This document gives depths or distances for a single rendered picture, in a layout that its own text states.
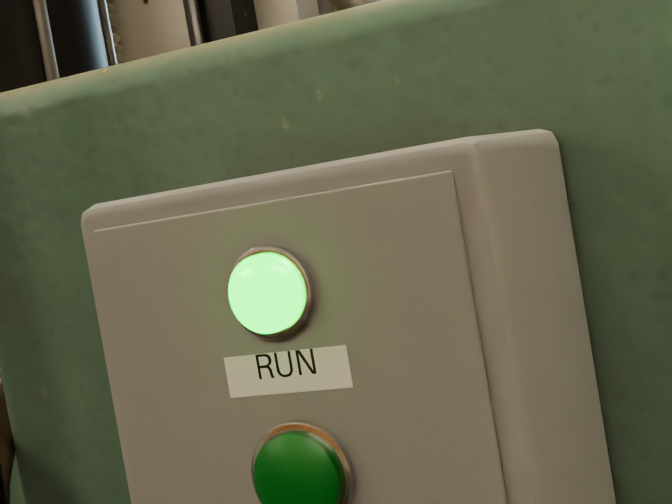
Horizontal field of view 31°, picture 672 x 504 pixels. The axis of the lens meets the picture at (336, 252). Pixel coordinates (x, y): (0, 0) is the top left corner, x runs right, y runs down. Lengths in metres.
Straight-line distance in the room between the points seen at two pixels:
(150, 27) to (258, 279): 1.96
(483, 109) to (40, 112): 0.14
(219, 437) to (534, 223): 0.08
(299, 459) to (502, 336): 0.05
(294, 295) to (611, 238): 0.08
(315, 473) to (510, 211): 0.07
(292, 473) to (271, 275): 0.04
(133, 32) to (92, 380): 1.88
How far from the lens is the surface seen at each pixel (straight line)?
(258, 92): 0.33
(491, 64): 0.30
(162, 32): 2.19
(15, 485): 0.45
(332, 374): 0.26
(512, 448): 0.25
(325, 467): 0.26
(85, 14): 0.50
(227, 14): 2.01
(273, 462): 0.26
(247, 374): 0.27
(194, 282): 0.27
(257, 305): 0.26
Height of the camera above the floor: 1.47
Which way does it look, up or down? 3 degrees down
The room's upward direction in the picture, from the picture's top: 10 degrees counter-clockwise
